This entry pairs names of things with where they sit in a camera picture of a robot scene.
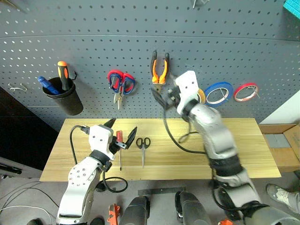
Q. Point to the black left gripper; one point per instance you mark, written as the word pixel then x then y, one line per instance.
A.
pixel 114 146

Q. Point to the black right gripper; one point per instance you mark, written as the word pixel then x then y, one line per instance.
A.
pixel 171 96

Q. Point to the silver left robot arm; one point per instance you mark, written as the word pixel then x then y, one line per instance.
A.
pixel 77 187

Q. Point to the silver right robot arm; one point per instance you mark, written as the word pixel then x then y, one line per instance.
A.
pixel 218 133

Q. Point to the yellow tape roll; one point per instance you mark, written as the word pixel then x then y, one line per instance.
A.
pixel 203 96

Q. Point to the blue tape roll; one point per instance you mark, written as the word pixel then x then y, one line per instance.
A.
pixel 219 84

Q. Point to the black pegboard hook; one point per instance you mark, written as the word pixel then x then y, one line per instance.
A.
pixel 75 75

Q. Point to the red tape roll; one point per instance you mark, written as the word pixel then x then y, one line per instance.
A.
pixel 243 84

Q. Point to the silver tape hook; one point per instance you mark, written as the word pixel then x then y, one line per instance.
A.
pixel 254 90

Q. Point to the grey pegboard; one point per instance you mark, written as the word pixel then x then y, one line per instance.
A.
pixel 93 35

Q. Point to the black scissors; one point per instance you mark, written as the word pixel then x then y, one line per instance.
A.
pixel 143 152

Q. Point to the red and blue scissors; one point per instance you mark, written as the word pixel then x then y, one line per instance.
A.
pixel 128 76

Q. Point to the black cup holder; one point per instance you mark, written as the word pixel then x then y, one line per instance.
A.
pixel 68 100

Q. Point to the black metal strip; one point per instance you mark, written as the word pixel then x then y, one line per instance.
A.
pixel 161 191

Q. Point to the orange and black screwdriver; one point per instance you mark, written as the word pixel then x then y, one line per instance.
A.
pixel 62 72

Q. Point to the dark rounded shape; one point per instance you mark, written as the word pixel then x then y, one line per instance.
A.
pixel 192 208
pixel 136 211

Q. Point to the orange and black tool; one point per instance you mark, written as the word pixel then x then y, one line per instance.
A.
pixel 113 212

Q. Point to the black bar on floor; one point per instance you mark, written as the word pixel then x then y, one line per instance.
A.
pixel 10 169

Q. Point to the cardboard box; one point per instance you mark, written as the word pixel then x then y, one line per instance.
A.
pixel 283 159

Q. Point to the teal foam block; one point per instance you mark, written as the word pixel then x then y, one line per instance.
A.
pixel 293 9

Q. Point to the grey shoe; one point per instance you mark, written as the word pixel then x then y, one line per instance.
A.
pixel 281 194

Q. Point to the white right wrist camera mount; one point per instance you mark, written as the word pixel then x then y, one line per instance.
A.
pixel 187 84

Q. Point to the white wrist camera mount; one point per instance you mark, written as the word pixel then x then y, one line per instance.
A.
pixel 99 138
pixel 187 84

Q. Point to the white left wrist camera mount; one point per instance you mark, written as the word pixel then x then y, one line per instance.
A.
pixel 99 138

